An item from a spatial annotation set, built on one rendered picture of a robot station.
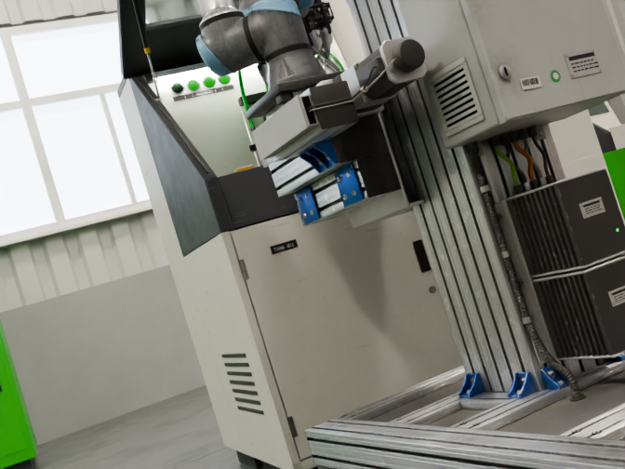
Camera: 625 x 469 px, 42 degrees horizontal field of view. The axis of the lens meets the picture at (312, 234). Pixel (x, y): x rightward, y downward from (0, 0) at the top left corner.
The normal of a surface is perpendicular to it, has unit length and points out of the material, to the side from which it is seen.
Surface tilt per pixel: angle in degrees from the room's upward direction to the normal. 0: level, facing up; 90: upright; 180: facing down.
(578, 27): 90
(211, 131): 90
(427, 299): 90
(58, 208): 90
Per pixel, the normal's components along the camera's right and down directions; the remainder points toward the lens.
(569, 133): 0.33, -0.15
